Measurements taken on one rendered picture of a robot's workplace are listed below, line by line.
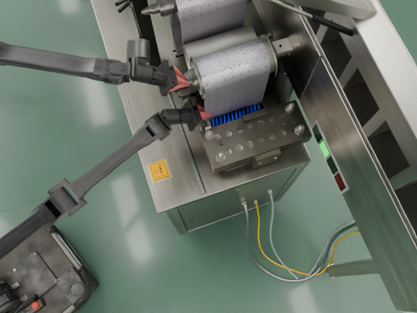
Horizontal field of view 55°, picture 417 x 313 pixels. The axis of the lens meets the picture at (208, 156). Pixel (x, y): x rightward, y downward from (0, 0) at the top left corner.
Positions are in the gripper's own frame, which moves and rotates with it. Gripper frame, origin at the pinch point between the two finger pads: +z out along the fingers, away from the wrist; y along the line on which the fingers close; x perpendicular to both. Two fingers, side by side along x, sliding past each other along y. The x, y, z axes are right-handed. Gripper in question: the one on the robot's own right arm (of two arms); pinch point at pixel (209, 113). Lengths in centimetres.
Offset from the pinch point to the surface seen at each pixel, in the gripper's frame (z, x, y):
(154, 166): -15.6, -25.6, 8.1
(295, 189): 96, -67, 21
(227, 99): 1.7, 10.5, 0.3
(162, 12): -19.6, 20.9, -28.0
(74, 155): -12, -131, -47
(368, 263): 61, -11, 72
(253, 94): 11.9, 13.6, 0.2
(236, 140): 7.6, 0.2, 12.0
